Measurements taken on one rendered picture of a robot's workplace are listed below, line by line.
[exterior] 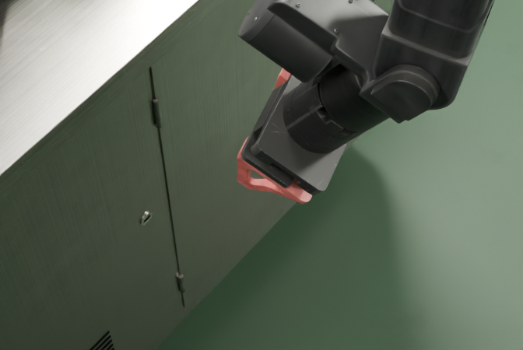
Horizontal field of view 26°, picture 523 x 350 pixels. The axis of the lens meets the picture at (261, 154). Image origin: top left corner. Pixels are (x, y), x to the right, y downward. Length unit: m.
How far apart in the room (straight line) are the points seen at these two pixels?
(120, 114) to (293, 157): 0.48
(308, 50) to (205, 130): 0.75
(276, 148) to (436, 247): 1.28
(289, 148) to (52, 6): 0.47
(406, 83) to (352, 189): 1.44
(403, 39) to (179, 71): 0.68
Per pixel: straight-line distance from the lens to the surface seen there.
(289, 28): 0.77
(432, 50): 0.71
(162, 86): 1.35
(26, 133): 1.16
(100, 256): 1.50
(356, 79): 0.78
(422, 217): 2.14
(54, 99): 1.18
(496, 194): 2.19
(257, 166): 0.87
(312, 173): 0.86
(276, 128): 0.86
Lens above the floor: 1.86
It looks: 58 degrees down
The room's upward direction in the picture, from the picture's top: straight up
